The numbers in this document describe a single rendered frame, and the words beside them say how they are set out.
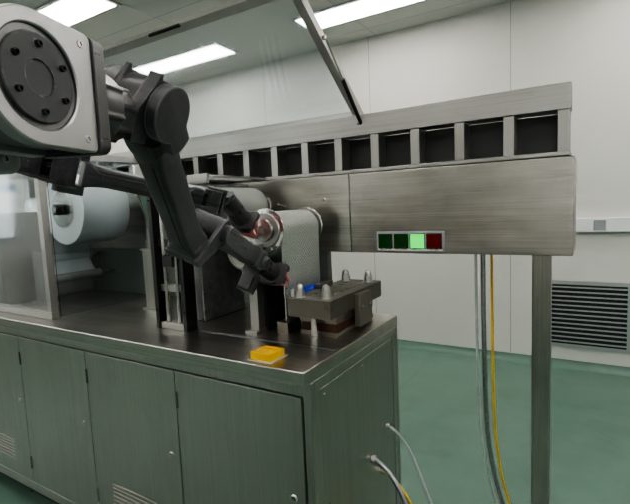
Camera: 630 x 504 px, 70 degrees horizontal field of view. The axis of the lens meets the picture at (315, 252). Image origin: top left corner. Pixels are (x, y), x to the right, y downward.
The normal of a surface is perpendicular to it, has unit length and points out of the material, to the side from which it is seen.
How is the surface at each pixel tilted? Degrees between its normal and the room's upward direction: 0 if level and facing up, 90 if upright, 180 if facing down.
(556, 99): 90
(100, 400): 90
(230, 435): 90
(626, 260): 90
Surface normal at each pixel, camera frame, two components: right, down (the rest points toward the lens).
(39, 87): 0.97, -0.02
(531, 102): -0.51, 0.11
